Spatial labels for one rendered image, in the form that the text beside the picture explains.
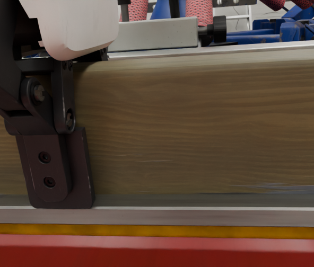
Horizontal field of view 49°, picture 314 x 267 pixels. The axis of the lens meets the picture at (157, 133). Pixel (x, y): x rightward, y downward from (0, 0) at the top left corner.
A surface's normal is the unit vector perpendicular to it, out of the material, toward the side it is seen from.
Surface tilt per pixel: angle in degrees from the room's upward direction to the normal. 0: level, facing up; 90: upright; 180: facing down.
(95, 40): 100
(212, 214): 90
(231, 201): 0
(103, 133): 90
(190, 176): 90
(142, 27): 90
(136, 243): 0
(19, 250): 0
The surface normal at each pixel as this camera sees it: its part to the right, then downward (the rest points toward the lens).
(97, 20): 0.99, 0.11
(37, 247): -0.07, -0.95
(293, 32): -0.61, 0.29
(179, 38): -0.13, 0.33
